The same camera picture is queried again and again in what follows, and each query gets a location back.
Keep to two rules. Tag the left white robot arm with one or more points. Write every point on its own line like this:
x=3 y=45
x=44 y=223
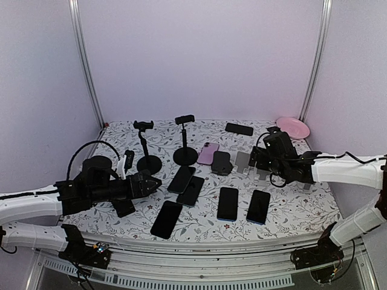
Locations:
x=19 y=206

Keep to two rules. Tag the tall black phone stand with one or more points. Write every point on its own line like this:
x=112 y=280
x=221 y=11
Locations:
x=148 y=162
x=185 y=156

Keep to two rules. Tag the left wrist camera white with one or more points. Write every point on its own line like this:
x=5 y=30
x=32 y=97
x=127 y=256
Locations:
x=125 y=163

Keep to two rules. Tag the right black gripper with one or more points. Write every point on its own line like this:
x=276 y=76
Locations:
x=254 y=155

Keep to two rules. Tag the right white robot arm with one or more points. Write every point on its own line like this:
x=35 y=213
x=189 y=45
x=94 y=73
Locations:
x=314 y=166

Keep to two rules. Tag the pink plate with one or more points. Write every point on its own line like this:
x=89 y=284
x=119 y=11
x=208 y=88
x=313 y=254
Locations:
x=295 y=128

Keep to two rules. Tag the right tall black phone stand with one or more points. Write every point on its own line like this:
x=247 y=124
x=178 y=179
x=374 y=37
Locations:
x=185 y=156

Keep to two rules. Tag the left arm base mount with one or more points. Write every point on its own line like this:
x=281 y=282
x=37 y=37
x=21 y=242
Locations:
x=78 y=252

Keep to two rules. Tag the left tall black phone stand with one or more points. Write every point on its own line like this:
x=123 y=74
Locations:
x=148 y=162

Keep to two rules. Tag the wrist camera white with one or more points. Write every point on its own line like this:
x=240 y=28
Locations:
x=125 y=163
x=278 y=144

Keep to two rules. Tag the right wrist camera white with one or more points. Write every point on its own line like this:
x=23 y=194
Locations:
x=278 y=144

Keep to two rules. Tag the black phone lower stacked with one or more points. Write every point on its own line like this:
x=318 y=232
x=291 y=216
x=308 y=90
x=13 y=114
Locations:
x=191 y=193

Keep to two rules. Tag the black folding stand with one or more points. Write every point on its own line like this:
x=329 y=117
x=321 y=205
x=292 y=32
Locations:
x=143 y=184
x=221 y=164

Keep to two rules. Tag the black phone upper stacked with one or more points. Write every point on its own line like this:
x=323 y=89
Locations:
x=181 y=179

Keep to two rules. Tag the white folding stand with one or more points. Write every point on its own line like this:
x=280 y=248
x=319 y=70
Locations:
x=261 y=175

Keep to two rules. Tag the aluminium front rail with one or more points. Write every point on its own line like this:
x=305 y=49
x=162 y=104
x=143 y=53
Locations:
x=159 y=264

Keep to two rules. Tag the black phone front left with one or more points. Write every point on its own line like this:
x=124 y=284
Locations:
x=166 y=220

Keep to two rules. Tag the blue-edged phone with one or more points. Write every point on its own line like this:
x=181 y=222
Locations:
x=258 y=207
x=228 y=204

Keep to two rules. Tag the silver folding phone stand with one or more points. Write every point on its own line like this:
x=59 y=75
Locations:
x=241 y=163

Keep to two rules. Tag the black phone small left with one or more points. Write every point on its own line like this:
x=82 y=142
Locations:
x=123 y=208

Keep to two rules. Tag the left aluminium frame post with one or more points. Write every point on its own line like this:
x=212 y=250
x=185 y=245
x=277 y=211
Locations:
x=80 y=42

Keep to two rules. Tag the black phone stacked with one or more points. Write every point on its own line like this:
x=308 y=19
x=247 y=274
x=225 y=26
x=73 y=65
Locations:
x=191 y=193
x=181 y=179

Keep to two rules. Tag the black phone at back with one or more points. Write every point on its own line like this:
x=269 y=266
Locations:
x=239 y=129

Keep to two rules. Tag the pink smartphone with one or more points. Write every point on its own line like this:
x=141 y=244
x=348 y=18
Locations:
x=205 y=157

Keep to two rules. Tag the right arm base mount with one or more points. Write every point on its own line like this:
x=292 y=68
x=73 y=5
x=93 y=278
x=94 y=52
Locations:
x=324 y=252

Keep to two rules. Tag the right aluminium frame post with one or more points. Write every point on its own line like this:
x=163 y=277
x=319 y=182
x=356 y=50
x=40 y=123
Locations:
x=317 y=60

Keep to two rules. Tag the floral patterned table mat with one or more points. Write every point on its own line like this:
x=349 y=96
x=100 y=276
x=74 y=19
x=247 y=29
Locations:
x=293 y=211

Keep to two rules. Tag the aluminium frame post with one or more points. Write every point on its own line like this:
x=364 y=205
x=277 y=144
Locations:
x=317 y=60
x=80 y=42

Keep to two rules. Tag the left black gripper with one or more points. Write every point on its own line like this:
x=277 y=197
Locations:
x=129 y=197

